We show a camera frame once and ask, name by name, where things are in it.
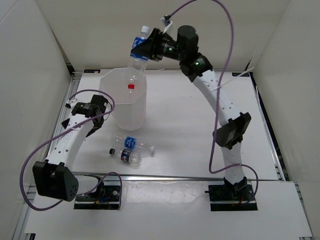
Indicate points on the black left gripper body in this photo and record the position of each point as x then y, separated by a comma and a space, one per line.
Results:
96, 127

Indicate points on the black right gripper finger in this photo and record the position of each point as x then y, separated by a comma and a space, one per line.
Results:
147, 51
152, 43

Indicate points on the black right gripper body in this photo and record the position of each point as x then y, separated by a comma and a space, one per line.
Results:
170, 49

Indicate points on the blue label upright-lying bottle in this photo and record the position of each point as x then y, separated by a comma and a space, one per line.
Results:
137, 63

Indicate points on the red cap water bottle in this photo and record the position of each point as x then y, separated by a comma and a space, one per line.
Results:
130, 93

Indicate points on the black cap pepsi bottle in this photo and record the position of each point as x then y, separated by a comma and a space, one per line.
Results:
126, 156

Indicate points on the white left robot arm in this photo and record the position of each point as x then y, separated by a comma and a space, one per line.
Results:
53, 176

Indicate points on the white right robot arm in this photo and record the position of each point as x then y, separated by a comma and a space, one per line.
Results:
194, 65

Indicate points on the white octagonal bin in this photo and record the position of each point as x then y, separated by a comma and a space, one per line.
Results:
129, 116

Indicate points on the black corner label plate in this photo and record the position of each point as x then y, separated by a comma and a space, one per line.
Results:
91, 71

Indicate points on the crushed clear blue-label bottle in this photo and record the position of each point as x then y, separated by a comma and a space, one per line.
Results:
133, 143

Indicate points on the white zip tie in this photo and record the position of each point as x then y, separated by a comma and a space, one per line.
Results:
234, 78

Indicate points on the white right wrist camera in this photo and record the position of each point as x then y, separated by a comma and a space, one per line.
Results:
168, 24

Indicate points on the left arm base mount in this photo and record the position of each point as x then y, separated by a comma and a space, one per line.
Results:
106, 196

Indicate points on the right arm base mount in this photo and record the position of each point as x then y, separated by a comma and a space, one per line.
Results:
221, 198

